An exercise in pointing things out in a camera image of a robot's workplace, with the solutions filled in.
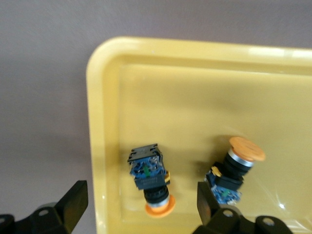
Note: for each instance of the yellow mushroom push button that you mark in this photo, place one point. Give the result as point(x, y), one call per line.
point(151, 180)
point(234, 168)

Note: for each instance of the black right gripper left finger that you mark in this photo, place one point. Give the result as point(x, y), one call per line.
point(65, 214)

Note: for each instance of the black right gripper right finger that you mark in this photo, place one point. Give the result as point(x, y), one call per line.
point(214, 221)

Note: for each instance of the yellow plastic tray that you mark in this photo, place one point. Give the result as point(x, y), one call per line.
point(182, 109)

